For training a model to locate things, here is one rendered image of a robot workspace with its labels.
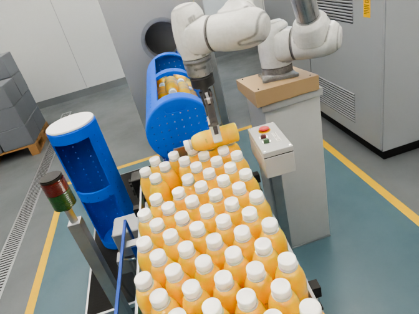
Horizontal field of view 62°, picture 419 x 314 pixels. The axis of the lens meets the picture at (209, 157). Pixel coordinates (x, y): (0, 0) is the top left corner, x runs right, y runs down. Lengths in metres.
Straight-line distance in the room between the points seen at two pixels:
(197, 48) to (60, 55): 5.67
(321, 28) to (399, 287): 1.36
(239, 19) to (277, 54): 0.80
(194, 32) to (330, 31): 0.80
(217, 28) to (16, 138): 4.18
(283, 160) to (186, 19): 0.52
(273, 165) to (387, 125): 1.86
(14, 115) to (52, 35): 2.15
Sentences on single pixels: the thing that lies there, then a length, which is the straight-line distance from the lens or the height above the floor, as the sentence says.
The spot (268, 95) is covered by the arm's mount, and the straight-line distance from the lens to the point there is 1.69.
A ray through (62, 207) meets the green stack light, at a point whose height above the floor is 1.17.
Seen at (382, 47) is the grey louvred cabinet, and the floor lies 0.90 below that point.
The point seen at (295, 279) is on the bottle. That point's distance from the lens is 0.79.
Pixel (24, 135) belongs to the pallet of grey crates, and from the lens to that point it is 4.94.
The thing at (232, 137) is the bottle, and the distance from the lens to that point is 1.20.
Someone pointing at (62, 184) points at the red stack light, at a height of 1.23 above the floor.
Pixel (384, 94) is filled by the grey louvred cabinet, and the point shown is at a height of 0.56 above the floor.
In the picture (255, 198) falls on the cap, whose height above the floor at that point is 1.09.
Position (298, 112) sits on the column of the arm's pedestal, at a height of 0.90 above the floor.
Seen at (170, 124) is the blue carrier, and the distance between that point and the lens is 1.40.
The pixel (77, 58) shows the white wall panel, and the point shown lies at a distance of 6.62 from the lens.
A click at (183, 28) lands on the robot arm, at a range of 1.06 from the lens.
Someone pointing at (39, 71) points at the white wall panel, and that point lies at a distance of 6.77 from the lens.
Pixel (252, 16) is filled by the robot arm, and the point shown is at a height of 1.51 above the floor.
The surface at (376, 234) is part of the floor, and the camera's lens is 2.40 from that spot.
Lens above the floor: 1.67
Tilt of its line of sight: 29 degrees down
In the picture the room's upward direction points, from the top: 15 degrees counter-clockwise
